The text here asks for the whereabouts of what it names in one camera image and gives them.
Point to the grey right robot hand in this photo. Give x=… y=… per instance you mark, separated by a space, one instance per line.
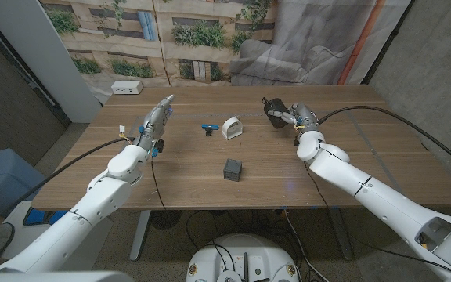
x=304 y=115

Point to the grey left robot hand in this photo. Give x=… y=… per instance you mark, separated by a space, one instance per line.
x=157 y=119

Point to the black cylindrical speaker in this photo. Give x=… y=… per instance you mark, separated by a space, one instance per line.
x=276 y=105

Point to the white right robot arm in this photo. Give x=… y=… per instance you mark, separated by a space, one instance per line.
x=366 y=192

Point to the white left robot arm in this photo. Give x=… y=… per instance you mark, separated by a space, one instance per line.
x=100 y=199

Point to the dark grey cube block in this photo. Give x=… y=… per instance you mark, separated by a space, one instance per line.
x=232 y=170

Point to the white power strip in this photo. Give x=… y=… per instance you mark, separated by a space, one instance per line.
x=127 y=87

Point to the small blue black clamp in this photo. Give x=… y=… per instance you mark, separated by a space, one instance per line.
x=210 y=127

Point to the white arched tape dispenser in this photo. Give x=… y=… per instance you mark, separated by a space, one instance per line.
x=231 y=129

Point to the printed fabric backdrop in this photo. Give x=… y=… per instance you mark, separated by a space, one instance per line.
x=249 y=47

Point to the black round floor fan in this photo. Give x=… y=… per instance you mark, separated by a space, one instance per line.
x=164 y=219

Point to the white table leg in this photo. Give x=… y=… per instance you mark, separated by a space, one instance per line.
x=139 y=235
x=341 y=235

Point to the white robot torso base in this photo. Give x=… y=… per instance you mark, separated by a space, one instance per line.
x=245 y=254

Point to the blue flat floor item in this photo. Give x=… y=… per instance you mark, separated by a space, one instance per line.
x=37 y=216

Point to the blue upholstered chair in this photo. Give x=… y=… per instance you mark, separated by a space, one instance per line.
x=2 y=180

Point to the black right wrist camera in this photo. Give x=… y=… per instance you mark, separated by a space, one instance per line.
x=297 y=142

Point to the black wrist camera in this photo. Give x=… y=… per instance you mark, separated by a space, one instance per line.
x=297 y=142
x=159 y=147

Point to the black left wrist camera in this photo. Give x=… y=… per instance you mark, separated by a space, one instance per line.
x=159 y=147

